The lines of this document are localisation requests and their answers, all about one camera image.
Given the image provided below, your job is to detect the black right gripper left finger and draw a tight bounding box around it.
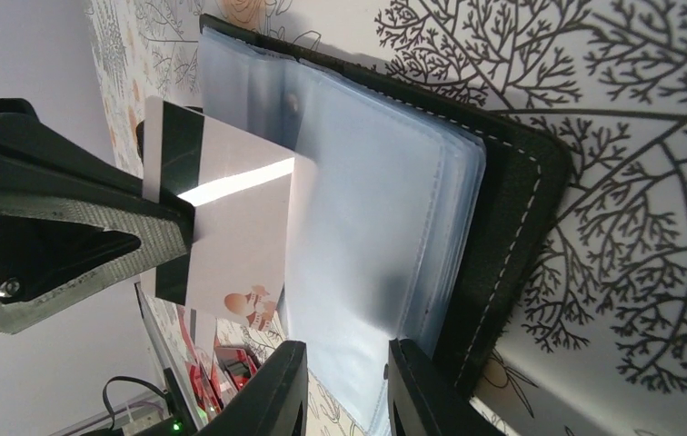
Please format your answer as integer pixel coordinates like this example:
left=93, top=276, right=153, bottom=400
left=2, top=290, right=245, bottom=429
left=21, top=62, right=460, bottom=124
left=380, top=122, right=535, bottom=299
left=196, top=341, right=309, bottom=436

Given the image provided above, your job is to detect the white floral card top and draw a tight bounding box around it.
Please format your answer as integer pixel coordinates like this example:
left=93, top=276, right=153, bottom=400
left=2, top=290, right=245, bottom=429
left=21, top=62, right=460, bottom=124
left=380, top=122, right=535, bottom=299
left=142, top=96, right=317, bottom=331

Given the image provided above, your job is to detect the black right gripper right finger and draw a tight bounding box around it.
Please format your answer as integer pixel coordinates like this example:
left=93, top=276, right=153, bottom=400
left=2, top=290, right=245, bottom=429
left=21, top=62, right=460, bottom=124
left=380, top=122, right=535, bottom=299
left=387, top=339, right=502, bottom=436

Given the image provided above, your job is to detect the floral patterned table mat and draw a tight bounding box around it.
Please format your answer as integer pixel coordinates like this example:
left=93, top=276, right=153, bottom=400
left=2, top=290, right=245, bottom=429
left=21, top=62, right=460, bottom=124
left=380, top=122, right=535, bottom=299
left=80, top=1, right=687, bottom=435

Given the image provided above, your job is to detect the black card holder wallet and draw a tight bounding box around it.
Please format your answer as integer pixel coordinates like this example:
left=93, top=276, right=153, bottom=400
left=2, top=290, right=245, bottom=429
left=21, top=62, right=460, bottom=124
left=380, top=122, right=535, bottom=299
left=199, top=15, right=571, bottom=435

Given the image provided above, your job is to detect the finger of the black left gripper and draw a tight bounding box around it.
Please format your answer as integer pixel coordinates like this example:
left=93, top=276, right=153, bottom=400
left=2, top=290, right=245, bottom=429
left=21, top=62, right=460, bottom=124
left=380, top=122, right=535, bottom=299
left=0, top=99, right=194, bottom=334

